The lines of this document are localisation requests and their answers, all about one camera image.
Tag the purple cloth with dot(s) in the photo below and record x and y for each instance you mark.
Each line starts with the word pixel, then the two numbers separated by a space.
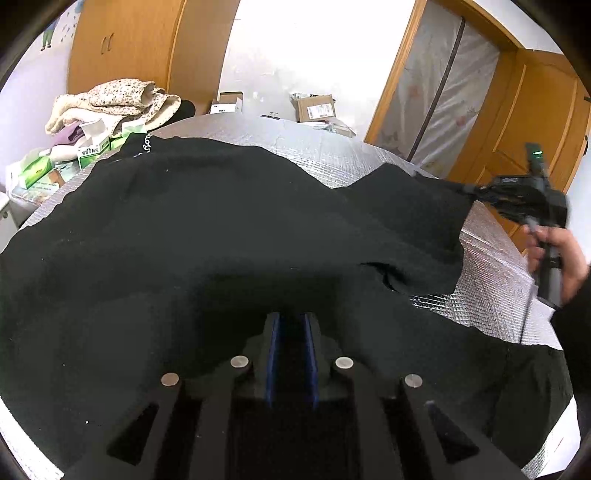
pixel 69 134

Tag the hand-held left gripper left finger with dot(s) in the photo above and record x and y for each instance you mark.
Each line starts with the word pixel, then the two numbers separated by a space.
pixel 275 355

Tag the beige floral blanket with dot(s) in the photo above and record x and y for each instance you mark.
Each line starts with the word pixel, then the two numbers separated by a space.
pixel 115 99

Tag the wooden door frame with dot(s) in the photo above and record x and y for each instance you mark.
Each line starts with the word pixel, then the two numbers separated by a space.
pixel 397 69

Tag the person's right hand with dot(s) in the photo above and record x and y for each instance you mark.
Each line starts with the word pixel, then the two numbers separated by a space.
pixel 575 265

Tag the translucent zipper door curtain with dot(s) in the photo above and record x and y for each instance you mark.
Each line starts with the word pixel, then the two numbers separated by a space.
pixel 438 97

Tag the wooden wardrobe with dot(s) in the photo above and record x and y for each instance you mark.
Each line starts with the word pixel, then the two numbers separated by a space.
pixel 138 50

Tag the open white box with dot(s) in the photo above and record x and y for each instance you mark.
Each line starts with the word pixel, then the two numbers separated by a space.
pixel 227 104

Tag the dark cloth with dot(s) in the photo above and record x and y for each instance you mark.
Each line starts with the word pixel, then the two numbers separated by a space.
pixel 187 110

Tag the person's right forearm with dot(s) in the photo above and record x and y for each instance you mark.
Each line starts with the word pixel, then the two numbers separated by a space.
pixel 575 323

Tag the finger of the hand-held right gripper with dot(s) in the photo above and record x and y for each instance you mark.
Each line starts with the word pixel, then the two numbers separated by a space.
pixel 471 190

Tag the white green medicine box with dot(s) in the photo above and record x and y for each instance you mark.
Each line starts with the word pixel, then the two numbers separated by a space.
pixel 92 152

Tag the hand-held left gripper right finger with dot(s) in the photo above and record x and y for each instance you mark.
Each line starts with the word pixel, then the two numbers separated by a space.
pixel 308 355

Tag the black garment with white print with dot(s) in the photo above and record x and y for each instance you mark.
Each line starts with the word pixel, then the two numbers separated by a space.
pixel 207 240

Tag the brown cardboard box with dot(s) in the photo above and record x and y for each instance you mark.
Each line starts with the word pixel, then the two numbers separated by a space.
pixel 316 107

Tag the pile of plastic packets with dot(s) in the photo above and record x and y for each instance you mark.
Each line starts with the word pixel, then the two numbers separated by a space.
pixel 337 127

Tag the wooden door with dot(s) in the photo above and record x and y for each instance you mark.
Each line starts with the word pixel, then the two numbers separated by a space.
pixel 535 120

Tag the green tissue pack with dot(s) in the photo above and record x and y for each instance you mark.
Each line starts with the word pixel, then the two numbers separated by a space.
pixel 34 170
pixel 128 134

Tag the cartoon wall sticker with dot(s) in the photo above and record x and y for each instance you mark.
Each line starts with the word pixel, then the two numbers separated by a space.
pixel 51 34

